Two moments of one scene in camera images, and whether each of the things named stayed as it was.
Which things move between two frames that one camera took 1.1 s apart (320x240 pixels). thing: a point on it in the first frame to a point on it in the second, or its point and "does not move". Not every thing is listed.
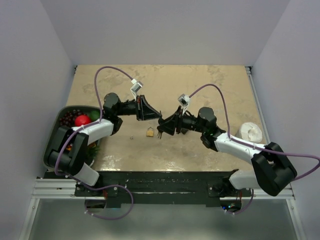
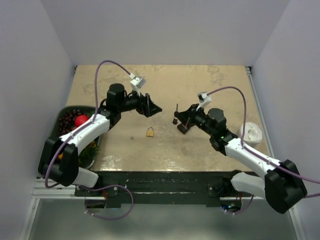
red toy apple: [82, 119] does not move
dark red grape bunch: [69, 118] does not move
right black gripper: [175, 121] to [187, 117]
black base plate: [162, 188] does not move
